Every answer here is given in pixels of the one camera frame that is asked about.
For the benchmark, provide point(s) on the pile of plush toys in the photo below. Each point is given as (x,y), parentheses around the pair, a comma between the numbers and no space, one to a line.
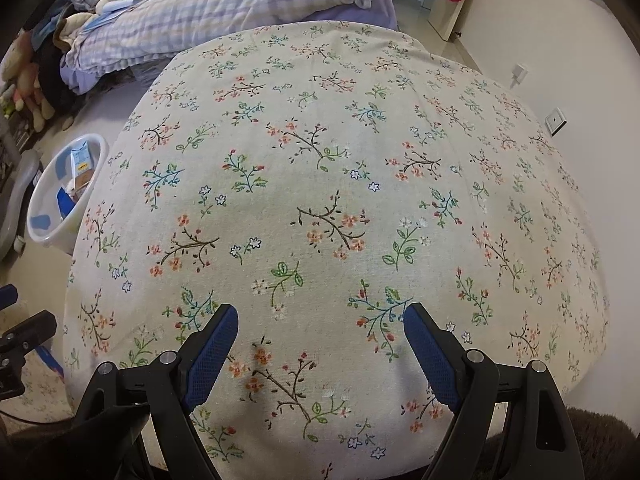
(25,85)

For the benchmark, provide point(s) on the plaid quilt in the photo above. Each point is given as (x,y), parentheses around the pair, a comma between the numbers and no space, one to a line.
(225,10)

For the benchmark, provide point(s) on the floral tablecloth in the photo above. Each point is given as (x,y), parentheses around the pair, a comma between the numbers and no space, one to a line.
(325,160)

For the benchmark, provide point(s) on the blue cardboard box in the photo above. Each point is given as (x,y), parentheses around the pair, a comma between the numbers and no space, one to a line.
(65,202)

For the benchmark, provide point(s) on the brown fuzzy cloth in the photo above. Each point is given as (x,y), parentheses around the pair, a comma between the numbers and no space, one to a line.
(600,440)

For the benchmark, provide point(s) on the grey wall socket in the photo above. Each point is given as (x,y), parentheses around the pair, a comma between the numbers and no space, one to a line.
(556,120)

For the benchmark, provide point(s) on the white charger plug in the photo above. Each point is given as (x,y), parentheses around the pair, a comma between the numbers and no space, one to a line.
(520,74)

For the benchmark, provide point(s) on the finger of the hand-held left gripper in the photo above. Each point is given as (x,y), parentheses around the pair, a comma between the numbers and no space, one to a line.
(10,377)
(37,327)

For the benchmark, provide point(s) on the blue flat packet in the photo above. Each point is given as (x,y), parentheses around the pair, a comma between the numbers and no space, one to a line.
(52,360)

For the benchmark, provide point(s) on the white plastic bin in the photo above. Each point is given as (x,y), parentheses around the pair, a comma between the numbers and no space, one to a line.
(45,230)

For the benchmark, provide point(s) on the cream door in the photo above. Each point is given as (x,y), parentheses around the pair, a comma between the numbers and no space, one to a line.
(450,20)

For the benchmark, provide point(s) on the light blue milk carton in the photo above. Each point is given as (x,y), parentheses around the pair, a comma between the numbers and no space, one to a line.
(81,162)

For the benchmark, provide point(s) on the blue plastic object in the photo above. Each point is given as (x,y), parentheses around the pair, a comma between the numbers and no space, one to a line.
(7,294)

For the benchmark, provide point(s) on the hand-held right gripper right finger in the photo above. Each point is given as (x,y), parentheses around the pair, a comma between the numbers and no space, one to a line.
(430,355)

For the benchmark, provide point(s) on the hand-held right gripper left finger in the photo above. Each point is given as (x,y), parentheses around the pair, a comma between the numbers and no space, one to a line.
(212,355)

